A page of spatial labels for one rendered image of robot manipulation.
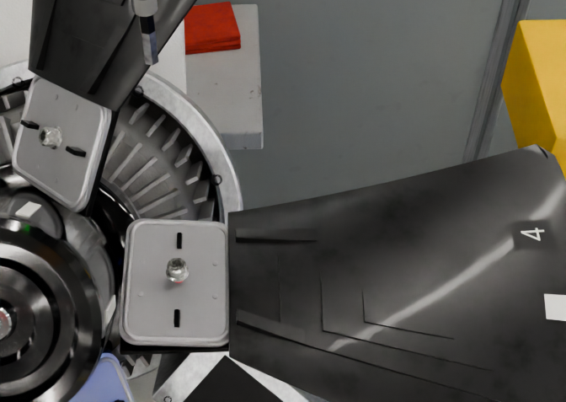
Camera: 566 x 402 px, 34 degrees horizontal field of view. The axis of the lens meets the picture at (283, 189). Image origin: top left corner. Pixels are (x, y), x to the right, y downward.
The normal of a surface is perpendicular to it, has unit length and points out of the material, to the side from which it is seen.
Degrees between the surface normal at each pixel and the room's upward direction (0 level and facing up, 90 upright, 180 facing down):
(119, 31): 44
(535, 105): 90
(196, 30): 0
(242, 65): 0
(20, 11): 50
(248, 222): 5
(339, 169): 90
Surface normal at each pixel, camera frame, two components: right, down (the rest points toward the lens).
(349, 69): 0.04, 0.77
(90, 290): 0.55, -0.05
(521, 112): -1.00, 0.02
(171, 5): -0.47, -0.06
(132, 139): 0.57, -0.68
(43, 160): -0.70, -0.11
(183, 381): 0.04, 0.18
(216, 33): 0.02, -0.65
